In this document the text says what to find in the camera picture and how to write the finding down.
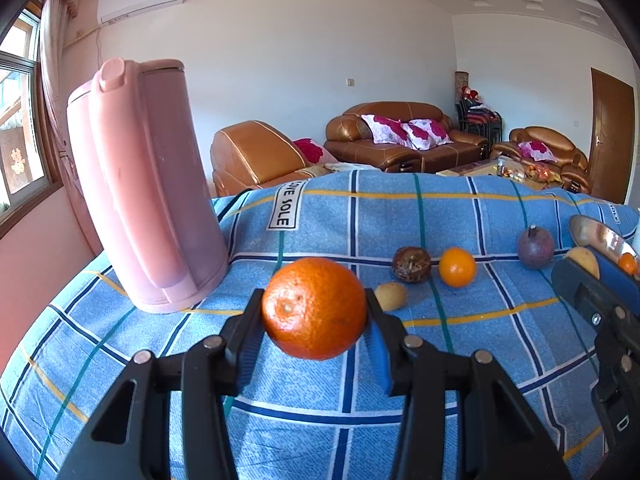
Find small orange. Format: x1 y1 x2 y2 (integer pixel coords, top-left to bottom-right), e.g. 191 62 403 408
617 252 638 275
438 247 476 288

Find purple passion fruit with stem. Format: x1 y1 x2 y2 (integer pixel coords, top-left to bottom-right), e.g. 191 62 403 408
516 226 555 270

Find large rough tangerine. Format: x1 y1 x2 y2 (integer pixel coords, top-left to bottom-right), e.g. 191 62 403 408
262 258 368 361

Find small orange back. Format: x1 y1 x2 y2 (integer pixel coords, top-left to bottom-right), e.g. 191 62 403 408
438 247 476 288

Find wrinkled brown passion fruit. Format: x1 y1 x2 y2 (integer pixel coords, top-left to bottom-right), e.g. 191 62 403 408
392 246 432 284

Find stainless steel bowl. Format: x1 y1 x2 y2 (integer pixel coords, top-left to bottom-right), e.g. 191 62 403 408
568 214 639 278

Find brown leather armchair far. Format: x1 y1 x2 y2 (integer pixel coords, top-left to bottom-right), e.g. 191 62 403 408
490 126 591 194

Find brown leather armchair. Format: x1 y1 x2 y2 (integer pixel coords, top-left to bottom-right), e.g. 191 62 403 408
490 126 591 194
210 120 329 196

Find wooden coffee table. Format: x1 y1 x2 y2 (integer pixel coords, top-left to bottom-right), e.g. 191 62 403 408
437 156 564 191

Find floral cushion on far armchair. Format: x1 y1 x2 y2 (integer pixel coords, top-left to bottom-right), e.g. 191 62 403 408
518 140 558 162

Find brown wooden door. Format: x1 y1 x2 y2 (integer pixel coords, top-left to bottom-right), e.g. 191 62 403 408
589 68 634 204

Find pink electric kettle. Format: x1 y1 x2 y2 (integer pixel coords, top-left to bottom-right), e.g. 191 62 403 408
67 58 228 313

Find brown leather armchair near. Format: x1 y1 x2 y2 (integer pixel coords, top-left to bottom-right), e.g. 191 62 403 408
210 120 329 196

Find stacked dark chairs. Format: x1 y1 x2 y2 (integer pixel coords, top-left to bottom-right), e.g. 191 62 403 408
456 86 503 145

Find floral cushion right on sofa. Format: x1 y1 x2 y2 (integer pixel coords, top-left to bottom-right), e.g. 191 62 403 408
401 119 452 151

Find floral cushion on sofa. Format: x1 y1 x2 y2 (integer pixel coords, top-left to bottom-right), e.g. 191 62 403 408
401 119 452 151
360 114 412 148

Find red floral cushion near armchair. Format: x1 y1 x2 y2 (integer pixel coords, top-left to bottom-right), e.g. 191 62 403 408
293 138 337 166

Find brown leather three-seat sofa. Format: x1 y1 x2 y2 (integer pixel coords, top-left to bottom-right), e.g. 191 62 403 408
324 101 489 174

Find floral cushion left on sofa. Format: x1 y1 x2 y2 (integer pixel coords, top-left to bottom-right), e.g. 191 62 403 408
360 114 412 148

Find white air conditioner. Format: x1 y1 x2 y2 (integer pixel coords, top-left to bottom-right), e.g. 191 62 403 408
96 0 183 27

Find pink curtain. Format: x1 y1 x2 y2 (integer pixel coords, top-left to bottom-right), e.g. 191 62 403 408
39 0 103 256

